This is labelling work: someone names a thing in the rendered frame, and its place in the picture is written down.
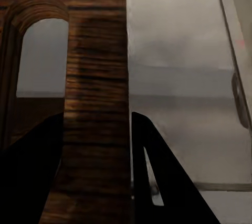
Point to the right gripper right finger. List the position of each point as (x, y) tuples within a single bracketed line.
[(183, 203)]

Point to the cutting board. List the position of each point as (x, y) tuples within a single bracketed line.
[(93, 182)]

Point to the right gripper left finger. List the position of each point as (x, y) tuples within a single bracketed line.
[(27, 170)]

